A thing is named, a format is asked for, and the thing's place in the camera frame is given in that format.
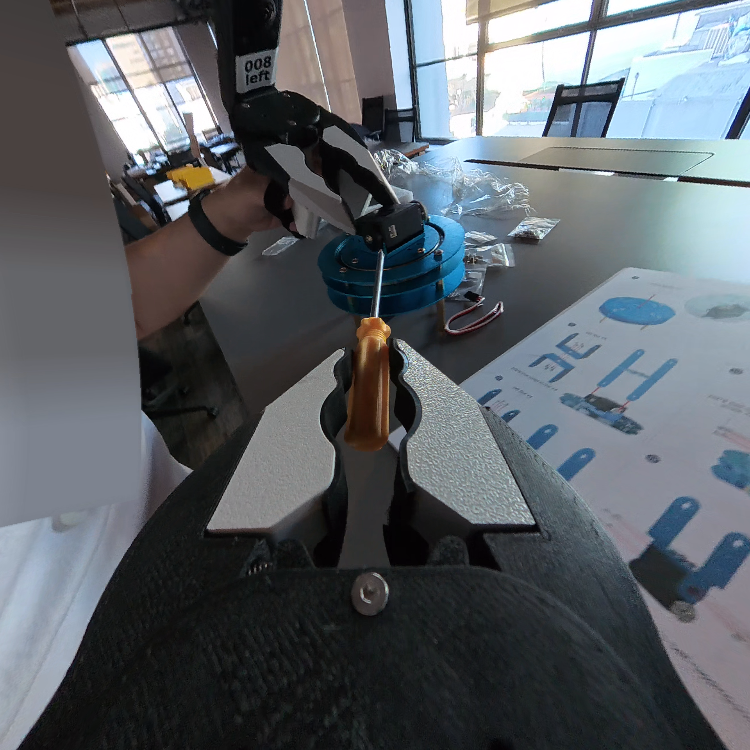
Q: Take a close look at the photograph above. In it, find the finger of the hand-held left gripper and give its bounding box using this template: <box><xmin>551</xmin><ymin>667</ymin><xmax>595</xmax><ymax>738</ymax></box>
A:
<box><xmin>318</xmin><ymin>123</ymin><xmax>406</xmax><ymax>211</ymax></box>
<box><xmin>264</xmin><ymin>143</ymin><xmax>359</xmax><ymax>236</ymax></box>

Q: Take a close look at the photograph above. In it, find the printed assembly instruction manual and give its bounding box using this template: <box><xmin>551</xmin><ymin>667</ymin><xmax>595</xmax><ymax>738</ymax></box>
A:
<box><xmin>460</xmin><ymin>268</ymin><xmax>750</xmax><ymax>750</ymax></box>

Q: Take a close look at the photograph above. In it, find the plastic bag of small nuts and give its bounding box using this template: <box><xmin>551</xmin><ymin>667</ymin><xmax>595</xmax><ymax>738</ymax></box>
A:
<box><xmin>463</xmin><ymin>243</ymin><xmax>517</xmax><ymax>271</ymax></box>

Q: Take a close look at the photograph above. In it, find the black servo motor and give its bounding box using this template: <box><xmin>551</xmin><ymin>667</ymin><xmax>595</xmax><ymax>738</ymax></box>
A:
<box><xmin>354</xmin><ymin>200</ymin><xmax>429</xmax><ymax>254</ymax></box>

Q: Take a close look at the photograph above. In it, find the black office chair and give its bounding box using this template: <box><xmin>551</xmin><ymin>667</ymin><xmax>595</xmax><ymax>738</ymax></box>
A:
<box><xmin>360</xmin><ymin>96</ymin><xmax>418</xmax><ymax>142</ymax></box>
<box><xmin>542</xmin><ymin>78</ymin><xmax>627</xmax><ymax>139</ymax></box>

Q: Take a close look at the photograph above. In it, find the plastic bag of large screws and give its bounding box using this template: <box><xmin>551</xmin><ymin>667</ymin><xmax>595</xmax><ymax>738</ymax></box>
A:
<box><xmin>508</xmin><ymin>216</ymin><xmax>561</xmax><ymax>243</ymax></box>

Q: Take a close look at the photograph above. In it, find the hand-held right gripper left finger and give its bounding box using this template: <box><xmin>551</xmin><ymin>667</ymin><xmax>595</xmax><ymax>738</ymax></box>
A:
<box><xmin>205</xmin><ymin>348</ymin><xmax>348</xmax><ymax>545</ymax></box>

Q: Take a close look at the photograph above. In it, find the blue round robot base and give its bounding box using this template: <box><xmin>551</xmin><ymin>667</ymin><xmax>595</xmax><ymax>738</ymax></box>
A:
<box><xmin>318</xmin><ymin>214</ymin><xmax>467</xmax><ymax>336</ymax></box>

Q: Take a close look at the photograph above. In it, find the yellow handled screwdriver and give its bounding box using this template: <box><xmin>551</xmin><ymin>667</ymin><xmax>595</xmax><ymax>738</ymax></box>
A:
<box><xmin>343</xmin><ymin>249</ymin><xmax>393</xmax><ymax>452</ymax></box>

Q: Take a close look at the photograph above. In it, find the crumpled clear plastic wrap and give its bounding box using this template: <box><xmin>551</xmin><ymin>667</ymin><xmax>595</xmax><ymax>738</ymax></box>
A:
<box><xmin>375</xmin><ymin>149</ymin><xmax>534</xmax><ymax>219</ymax></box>

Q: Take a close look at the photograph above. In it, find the red white black servo cable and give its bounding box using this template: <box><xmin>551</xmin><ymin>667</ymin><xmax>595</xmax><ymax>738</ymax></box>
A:
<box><xmin>443</xmin><ymin>290</ymin><xmax>505</xmax><ymax>336</ymax></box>

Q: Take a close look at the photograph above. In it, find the person's left hand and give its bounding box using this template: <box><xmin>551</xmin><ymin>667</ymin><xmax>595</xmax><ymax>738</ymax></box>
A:
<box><xmin>204</xmin><ymin>169</ymin><xmax>294</xmax><ymax>240</ymax></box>

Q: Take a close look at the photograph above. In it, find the black wristband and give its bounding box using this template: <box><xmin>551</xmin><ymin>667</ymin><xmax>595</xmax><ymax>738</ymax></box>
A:
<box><xmin>187</xmin><ymin>190</ymin><xmax>250</xmax><ymax>257</ymax></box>

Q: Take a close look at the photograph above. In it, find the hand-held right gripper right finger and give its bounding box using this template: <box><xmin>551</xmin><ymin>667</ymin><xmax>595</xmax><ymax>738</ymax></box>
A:
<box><xmin>389</xmin><ymin>337</ymin><xmax>538</xmax><ymax>533</ymax></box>

